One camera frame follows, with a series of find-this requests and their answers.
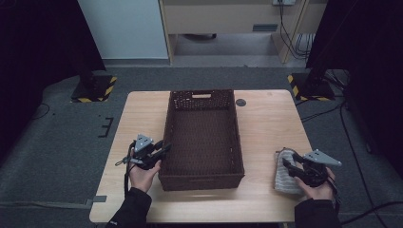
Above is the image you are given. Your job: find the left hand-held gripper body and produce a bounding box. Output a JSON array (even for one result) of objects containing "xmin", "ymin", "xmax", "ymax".
[{"xmin": 128, "ymin": 133, "xmax": 161, "ymax": 171}]

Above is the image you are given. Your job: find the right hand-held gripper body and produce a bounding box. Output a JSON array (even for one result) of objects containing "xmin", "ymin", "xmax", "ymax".
[{"xmin": 297, "ymin": 149, "xmax": 343, "ymax": 188}]

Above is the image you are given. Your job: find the grey striped cloth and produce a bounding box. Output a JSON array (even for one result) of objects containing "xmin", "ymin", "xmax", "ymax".
[{"xmin": 274, "ymin": 147, "xmax": 305, "ymax": 195}]

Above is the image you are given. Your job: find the brown woven basket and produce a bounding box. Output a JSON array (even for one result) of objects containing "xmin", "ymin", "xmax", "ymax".
[{"xmin": 158, "ymin": 88, "xmax": 245, "ymax": 192}]

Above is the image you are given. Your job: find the person's right hand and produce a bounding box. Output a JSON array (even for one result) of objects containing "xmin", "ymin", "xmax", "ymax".
[{"xmin": 294, "ymin": 167, "xmax": 336, "ymax": 200}]

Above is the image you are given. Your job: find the person's left hand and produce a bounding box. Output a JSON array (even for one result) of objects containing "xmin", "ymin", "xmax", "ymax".
[{"xmin": 128, "ymin": 160, "xmax": 162, "ymax": 194}]

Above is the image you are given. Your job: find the grey floor tape piece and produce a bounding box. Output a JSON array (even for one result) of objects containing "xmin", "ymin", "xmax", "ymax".
[{"xmin": 85, "ymin": 195, "xmax": 108, "ymax": 207}]

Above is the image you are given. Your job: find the black yellow-striped stand base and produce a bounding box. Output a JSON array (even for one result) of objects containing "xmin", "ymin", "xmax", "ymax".
[
  {"xmin": 69, "ymin": 70, "xmax": 118, "ymax": 104},
  {"xmin": 287, "ymin": 70, "xmax": 336, "ymax": 103}
]

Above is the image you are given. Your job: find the black curtain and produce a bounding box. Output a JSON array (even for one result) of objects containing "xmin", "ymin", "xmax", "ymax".
[
  {"xmin": 305, "ymin": 0, "xmax": 403, "ymax": 179},
  {"xmin": 0, "ymin": 0, "xmax": 107, "ymax": 160}
]

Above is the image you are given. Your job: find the pale partition panel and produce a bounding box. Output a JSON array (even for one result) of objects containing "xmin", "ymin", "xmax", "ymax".
[{"xmin": 77, "ymin": 0, "xmax": 169, "ymax": 61}]

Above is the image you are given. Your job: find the beige wooden cabinet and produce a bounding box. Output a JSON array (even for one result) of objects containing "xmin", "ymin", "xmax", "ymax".
[{"xmin": 158, "ymin": 0, "xmax": 327, "ymax": 66}]

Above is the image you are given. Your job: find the right hand-held gripper cable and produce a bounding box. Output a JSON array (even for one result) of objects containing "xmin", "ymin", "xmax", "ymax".
[{"xmin": 327, "ymin": 175, "xmax": 342, "ymax": 205}]

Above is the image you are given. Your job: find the hand-held gripper cable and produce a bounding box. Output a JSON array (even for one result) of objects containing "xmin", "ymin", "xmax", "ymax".
[
  {"xmin": 114, "ymin": 142, "xmax": 136, "ymax": 196},
  {"xmin": 327, "ymin": 175, "xmax": 342, "ymax": 205}
]

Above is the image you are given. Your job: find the left hand-held gripper cable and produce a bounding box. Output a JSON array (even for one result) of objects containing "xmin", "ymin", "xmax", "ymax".
[{"xmin": 114, "ymin": 142, "xmax": 136, "ymax": 196}]

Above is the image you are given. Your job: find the black floor cable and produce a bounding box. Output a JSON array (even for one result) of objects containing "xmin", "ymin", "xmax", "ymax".
[
  {"xmin": 339, "ymin": 104, "xmax": 381, "ymax": 228},
  {"xmin": 31, "ymin": 103, "xmax": 51, "ymax": 121},
  {"xmin": 299, "ymin": 101, "xmax": 344, "ymax": 124},
  {"xmin": 340, "ymin": 200, "xmax": 403, "ymax": 228}
]

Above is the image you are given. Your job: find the black cable bundle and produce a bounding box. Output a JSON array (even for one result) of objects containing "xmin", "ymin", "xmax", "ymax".
[{"xmin": 278, "ymin": 0, "xmax": 317, "ymax": 61}]

